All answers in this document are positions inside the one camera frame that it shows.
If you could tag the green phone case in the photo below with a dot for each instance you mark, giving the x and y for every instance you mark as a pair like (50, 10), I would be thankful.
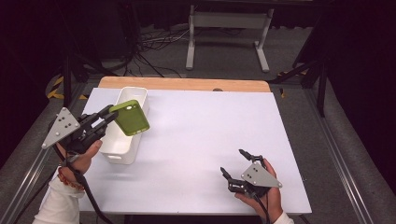
(132, 119)

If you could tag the yellow black floor tape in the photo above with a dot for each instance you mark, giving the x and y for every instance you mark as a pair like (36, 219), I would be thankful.
(55, 90)

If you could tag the white table cover board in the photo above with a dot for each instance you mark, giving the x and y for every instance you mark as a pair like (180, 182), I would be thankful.
(193, 137)

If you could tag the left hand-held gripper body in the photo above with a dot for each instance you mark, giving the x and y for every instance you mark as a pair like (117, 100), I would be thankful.
(62, 126)

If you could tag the grey metal stand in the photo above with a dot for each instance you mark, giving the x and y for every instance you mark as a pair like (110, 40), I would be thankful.
(229, 20)

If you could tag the person's left hand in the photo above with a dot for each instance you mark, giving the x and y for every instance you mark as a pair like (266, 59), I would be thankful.
(82, 161)

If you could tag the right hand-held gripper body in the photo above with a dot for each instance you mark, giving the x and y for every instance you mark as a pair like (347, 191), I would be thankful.
(260, 177)

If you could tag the white plastic storage bin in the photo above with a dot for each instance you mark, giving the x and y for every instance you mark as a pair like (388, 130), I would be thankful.
(120, 146)

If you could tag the aluminium floor rail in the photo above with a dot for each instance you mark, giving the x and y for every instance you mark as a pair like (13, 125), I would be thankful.
(28, 174)
(339, 155)

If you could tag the person's right hand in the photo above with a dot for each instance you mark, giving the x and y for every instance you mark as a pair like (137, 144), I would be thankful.
(272, 202)

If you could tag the black tripod stand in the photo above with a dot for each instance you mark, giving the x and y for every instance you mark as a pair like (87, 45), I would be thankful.
(73, 70)
(320, 84)

